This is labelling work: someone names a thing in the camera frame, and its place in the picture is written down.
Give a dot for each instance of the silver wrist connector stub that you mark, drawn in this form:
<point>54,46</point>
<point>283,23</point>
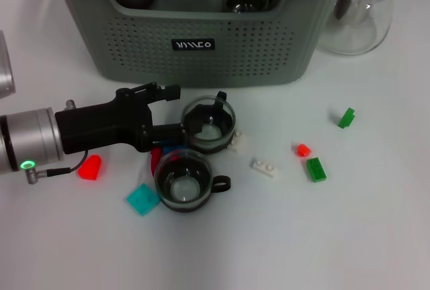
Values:
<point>70,105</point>

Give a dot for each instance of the blue square plate brick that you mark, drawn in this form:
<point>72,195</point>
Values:
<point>167,150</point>

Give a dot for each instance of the grey perforated storage bin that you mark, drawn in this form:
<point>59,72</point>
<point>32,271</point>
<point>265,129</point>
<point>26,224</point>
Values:
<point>201,68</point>

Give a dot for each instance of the teal square plate brick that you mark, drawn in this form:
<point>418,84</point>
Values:
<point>142,199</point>

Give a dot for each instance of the glass carafe with black lid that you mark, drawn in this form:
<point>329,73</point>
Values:
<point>363,35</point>

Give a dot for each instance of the green notched brick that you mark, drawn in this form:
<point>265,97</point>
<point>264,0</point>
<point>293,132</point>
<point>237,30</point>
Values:
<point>346,119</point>

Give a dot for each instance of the dark red curved brick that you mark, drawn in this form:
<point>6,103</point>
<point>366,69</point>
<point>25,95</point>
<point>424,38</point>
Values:
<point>155,159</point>

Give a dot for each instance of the white two-stud plate brick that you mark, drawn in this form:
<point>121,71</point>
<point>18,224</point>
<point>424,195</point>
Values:
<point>236,144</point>
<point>265,168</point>

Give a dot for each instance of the green rectangular brick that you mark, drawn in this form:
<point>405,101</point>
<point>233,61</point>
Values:
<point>316,170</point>

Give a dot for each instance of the bright red sloped brick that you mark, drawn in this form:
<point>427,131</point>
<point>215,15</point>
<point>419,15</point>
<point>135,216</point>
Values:
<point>89,169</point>

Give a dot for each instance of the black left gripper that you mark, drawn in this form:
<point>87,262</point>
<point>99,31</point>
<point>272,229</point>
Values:
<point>97,125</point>

